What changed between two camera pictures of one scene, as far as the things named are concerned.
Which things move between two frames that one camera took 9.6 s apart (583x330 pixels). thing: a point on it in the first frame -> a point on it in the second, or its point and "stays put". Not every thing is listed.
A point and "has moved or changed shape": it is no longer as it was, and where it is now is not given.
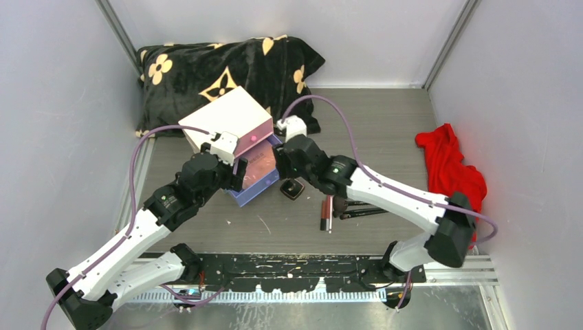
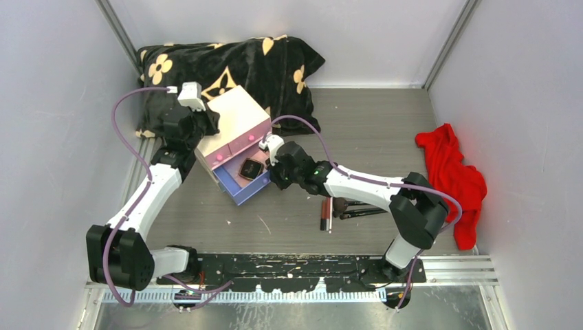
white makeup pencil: [331, 199] stays put
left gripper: [233, 181] -> [212, 119]
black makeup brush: [346, 216] stays put
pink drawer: [254, 136] stays put
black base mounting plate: [294, 272] stays put
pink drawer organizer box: [236, 113] has moved or changed shape
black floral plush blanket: [179, 79] stays put
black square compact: [292, 188] -> [251, 169]
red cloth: [447, 171] stays put
